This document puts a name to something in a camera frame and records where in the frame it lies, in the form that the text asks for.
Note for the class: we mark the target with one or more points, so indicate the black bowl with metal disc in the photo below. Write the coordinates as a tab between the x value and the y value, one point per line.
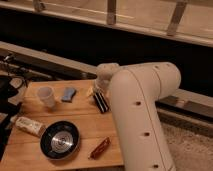
60	140

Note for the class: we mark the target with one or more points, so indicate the black device at left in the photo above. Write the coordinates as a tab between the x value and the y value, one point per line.
7	91

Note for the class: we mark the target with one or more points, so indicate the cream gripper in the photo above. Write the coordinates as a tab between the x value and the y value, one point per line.
102	87

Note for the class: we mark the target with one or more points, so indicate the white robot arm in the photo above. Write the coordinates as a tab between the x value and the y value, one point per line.
132	92

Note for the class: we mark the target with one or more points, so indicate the red-brown pocket knife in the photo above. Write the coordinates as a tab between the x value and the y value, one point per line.
100	149

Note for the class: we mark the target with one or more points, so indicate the wooden board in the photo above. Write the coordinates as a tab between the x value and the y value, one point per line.
23	151

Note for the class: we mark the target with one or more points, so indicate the white rectangular box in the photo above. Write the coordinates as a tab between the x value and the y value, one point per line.
30	126

